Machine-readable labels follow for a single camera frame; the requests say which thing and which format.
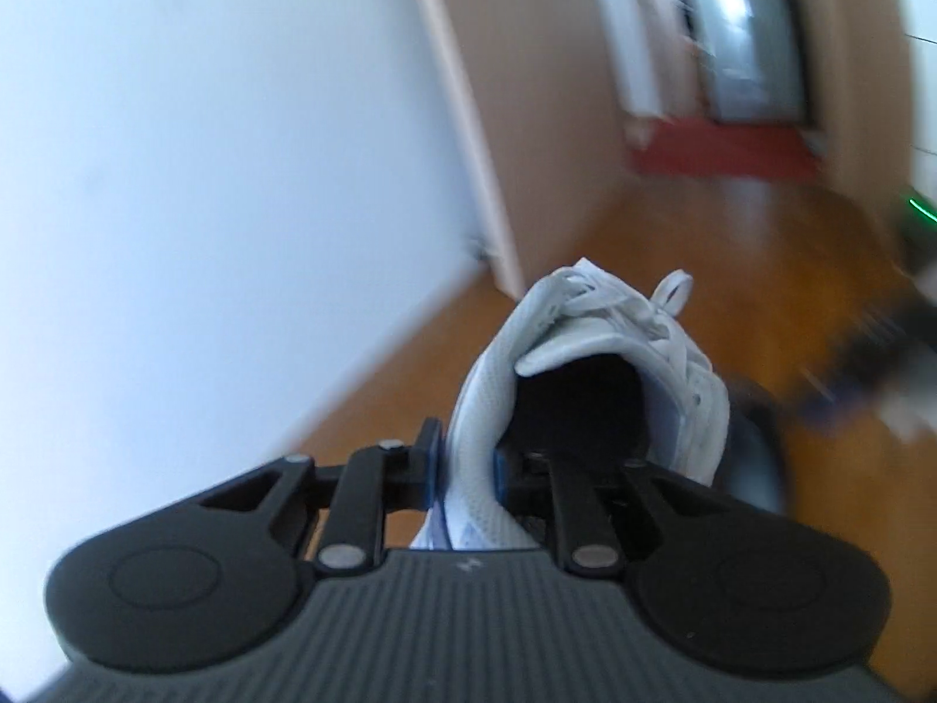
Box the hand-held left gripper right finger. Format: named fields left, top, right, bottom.
left=492, top=450, right=737, bottom=576

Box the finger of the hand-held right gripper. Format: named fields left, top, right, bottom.
left=798, top=370, right=883, bottom=422

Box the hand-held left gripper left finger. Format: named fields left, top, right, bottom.
left=197, top=417, right=446, bottom=576

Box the metal entrance door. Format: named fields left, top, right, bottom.
left=669, top=0, right=812, bottom=124

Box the wooden door panel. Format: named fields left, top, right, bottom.
left=399, top=0, right=640, bottom=298

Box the white door frame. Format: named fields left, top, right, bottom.
left=582, top=0, right=678, bottom=122

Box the red doormat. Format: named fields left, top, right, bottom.
left=628, top=119, right=825, bottom=180

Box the navy slipper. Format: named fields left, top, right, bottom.
left=721, top=379, right=790, bottom=515

